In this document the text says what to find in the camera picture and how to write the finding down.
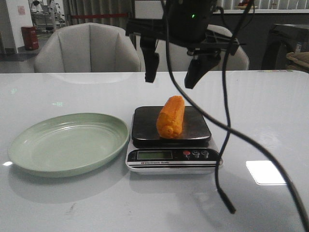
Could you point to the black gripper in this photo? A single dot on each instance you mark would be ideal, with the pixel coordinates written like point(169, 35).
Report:
point(184, 23)

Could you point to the orange corn cob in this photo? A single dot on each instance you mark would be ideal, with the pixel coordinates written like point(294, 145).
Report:
point(169, 123)

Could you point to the white cabinet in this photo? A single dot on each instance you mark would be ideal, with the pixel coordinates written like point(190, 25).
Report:
point(148, 9)

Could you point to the right grey upholstered chair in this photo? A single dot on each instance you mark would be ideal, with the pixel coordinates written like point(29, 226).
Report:
point(180, 60)

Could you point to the grey upholstered chair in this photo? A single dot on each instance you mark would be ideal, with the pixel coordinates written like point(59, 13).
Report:
point(180, 60)
point(88, 47)

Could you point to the dark grey counter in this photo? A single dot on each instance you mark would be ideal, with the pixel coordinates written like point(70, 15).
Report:
point(254, 36)

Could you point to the fruit plate on counter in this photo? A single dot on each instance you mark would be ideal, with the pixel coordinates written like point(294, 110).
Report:
point(242, 5)

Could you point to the left grey upholstered chair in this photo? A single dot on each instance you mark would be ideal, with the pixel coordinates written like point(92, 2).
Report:
point(88, 47)

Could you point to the black electronic kitchen scale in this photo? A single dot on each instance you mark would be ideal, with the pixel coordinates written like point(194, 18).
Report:
point(194, 152)

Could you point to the dark appliance at right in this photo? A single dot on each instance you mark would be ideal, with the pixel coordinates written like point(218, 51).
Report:
point(283, 39)

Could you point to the tan cushion at right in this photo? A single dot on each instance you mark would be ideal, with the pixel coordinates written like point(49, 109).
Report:
point(298, 61)

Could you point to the light green plate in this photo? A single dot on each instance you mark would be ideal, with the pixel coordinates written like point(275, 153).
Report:
point(69, 145)

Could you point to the red trash bin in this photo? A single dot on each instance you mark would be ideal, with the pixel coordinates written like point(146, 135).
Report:
point(30, 38)

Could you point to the pink wall notice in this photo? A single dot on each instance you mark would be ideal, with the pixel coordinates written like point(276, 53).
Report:
point(21, 10)

